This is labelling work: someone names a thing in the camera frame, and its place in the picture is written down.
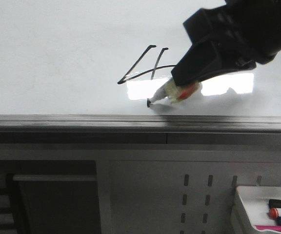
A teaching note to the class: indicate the dark cabinet with handle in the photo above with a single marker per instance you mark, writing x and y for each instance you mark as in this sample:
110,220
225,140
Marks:
49,197

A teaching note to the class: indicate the white slotted metal panel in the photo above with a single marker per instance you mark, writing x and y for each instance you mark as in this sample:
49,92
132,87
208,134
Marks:
177,191

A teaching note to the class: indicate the white whiteboard marker black tip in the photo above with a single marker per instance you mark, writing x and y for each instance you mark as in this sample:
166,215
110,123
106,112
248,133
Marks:
173,92

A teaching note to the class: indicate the white plastic marker tray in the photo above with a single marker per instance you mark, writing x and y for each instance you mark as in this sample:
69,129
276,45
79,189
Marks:
251,209

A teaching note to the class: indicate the pink item in tray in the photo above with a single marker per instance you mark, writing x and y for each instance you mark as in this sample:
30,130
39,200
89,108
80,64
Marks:
268,227

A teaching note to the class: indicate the white whiteboard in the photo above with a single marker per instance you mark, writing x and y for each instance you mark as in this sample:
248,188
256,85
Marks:
93,63

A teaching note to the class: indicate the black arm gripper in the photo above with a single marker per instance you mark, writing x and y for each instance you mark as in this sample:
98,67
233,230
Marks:
260,24

